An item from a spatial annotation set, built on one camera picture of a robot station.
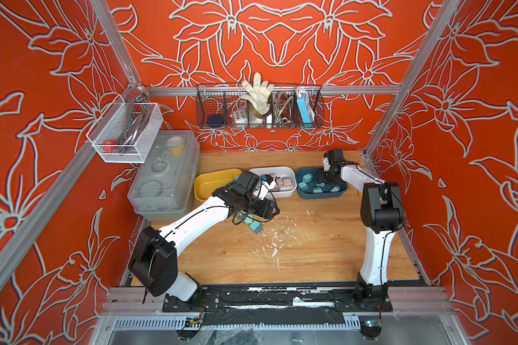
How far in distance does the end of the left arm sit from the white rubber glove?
1.17ft

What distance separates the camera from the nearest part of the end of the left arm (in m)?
0.63

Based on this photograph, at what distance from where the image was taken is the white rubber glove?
0.89 m
